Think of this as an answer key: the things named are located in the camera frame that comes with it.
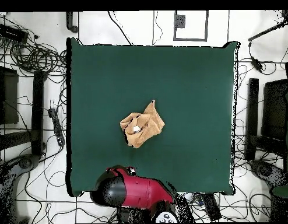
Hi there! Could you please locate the short black power strip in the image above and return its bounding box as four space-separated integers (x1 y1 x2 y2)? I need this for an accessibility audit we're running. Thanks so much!
201 192 223 222

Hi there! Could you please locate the long black power strip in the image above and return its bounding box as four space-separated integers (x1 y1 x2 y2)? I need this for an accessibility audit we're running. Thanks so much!
47 107 66 147

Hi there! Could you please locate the black stand bar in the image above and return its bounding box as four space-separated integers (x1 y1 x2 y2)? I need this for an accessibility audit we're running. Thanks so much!
31 70 47 156
244 78 259 161

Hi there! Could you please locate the black power adapter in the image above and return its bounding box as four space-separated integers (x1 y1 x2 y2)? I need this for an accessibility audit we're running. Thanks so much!
250 56 265 73

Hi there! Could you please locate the black curved handle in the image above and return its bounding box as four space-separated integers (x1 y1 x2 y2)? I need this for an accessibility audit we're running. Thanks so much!
65 10 79 33

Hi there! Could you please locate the small grey box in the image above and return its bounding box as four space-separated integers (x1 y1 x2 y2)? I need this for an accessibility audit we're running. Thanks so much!
174 14 187 29

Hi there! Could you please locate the dark green tablecloth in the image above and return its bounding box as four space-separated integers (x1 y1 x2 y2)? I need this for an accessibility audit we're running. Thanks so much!
65 37 240 197

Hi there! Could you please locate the black pole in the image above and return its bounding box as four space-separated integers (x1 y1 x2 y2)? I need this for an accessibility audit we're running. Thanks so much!
248 19 288 43

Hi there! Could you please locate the grey square frame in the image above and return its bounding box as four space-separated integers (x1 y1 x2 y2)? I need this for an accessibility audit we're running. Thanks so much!
173 10 209 43

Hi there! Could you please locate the black electronics box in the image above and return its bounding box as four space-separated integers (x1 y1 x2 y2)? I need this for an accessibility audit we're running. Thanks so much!
0 23 29 44

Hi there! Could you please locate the grey caster foot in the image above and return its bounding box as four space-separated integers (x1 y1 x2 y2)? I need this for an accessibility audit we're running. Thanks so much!
0 153 41 185
249 159 288 188

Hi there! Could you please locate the dark rectangular panel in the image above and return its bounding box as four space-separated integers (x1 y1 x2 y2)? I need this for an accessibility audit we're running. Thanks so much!
261 78 288 141
0 65 19 125

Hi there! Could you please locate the tangle of black cables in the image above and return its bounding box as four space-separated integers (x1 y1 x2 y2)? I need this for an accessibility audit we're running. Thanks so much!
0 34 68 78

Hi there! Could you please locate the yellow terry towel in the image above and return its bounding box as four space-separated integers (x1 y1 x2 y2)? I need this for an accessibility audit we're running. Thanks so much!
120 99 166 149

